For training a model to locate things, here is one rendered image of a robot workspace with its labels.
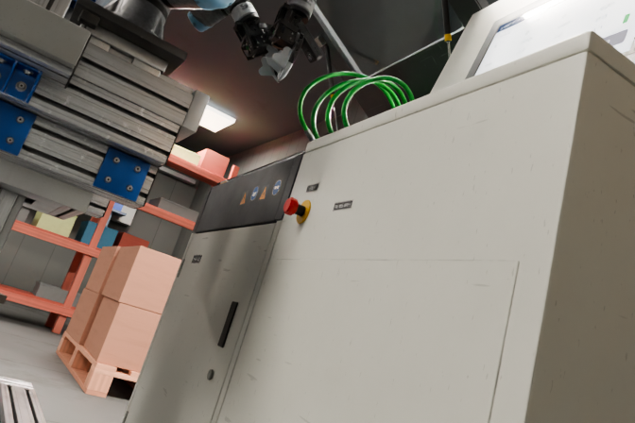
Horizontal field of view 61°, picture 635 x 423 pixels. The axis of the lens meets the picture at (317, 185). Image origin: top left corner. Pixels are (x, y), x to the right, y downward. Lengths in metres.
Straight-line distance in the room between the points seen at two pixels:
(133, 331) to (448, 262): 2.74
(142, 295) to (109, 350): 0.34
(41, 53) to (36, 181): 0.30
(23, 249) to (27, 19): 7.15
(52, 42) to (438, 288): 0.74
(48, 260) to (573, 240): 7.77
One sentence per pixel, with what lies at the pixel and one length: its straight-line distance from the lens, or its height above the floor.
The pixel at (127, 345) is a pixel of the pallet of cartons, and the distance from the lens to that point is 3.30.
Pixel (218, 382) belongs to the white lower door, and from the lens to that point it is 1.20.
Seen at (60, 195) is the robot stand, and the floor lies 0.70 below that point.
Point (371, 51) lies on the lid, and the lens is 2.03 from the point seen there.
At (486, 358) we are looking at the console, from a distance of 0.61.
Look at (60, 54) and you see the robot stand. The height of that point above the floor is 0.89.
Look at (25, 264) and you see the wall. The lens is 8.12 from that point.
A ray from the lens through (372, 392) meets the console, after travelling 0.74.
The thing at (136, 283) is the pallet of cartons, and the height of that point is 0.61.
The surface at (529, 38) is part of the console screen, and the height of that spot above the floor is 1.30.
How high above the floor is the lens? 0.55
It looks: 16 degrees up
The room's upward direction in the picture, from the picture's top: 17 degrees clockwise
